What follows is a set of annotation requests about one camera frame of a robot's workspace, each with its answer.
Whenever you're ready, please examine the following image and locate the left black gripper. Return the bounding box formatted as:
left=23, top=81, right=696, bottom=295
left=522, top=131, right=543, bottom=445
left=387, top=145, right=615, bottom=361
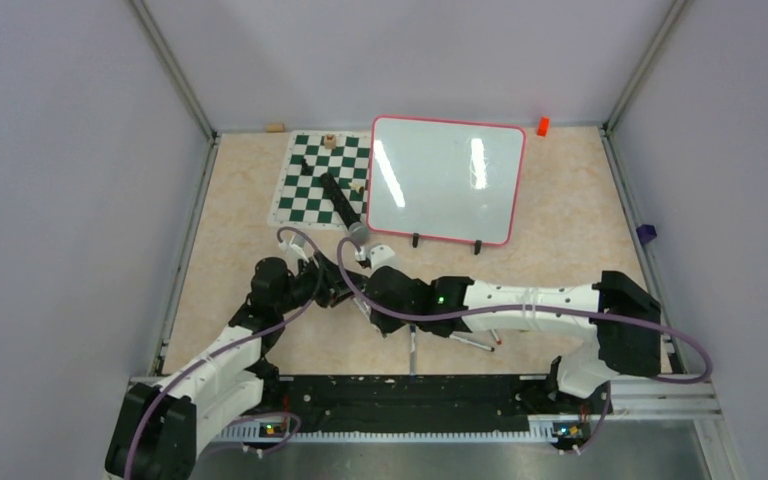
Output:
left=276, top=250, right=367, bottom=315

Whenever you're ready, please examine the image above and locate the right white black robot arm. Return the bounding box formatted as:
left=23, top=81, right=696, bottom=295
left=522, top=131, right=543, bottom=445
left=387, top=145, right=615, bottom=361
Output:
left=363, top=267, right=661, bottom=412

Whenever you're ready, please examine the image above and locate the orange block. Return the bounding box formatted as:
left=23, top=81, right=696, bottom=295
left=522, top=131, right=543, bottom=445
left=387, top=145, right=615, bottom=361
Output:
left=536, top=117, right=550, bottom=137

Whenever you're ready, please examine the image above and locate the black cap marker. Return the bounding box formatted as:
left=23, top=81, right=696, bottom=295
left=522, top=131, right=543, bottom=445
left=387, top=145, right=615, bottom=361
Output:
left=448, top=334, right=496, bottom=352

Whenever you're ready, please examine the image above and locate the green white chess mat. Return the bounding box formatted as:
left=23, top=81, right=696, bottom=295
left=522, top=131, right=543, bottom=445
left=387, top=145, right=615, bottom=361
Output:
left=267, top=130, right=371, bottom=230

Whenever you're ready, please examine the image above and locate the purple block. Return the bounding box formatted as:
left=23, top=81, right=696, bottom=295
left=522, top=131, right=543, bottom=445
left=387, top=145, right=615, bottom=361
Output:
left=635, top=224, right=658, bottom=246

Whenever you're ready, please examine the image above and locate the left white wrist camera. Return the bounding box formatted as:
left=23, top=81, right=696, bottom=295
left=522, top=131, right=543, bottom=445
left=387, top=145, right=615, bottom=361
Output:
left=279, top=235, right=309, bottom=266

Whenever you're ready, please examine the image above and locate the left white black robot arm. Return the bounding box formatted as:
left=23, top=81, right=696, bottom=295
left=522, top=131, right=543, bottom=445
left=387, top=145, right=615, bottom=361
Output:
left=104, top=253, right=368, bottom=479

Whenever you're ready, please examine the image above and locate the pink framed whiteboard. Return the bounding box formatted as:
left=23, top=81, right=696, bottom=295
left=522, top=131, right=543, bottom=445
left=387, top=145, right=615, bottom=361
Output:
left=367, top=115, right=527, bottom=246

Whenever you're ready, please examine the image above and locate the black microphone grey head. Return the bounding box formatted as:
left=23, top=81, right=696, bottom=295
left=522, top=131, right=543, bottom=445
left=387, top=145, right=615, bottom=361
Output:
left=319, top=172, right=370, bottom=245

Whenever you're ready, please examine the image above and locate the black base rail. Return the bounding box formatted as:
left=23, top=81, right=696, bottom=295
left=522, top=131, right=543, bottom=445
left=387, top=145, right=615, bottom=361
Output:
left=253, top=374, right=607, bottom=434

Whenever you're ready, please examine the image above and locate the red cap marker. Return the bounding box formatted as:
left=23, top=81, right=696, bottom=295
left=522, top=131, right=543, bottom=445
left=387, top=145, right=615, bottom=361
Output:
left=489, top=329, right=502, bottom=345

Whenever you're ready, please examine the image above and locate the wooden cork piece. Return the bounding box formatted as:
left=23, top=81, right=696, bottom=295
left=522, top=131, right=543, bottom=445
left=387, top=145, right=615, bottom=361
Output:
left=265, top=123, right=285, bottom=133

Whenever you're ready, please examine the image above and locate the blue cap marker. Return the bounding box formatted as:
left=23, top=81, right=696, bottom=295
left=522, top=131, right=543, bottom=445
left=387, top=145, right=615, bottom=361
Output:
left=409, top=325, right=417, bottom=376

